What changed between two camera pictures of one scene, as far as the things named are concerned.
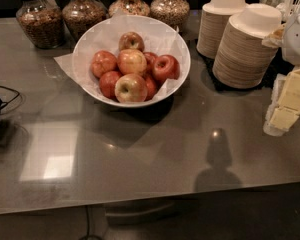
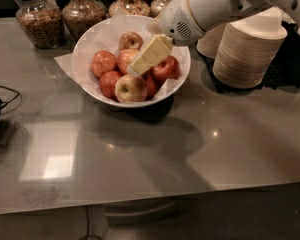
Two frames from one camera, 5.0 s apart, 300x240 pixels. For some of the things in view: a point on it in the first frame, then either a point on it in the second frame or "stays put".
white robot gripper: (298, 45) → (177, 21)
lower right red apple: (152, 85) stays put
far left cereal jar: (41, 18) stays put
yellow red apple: (131, 61) stays put
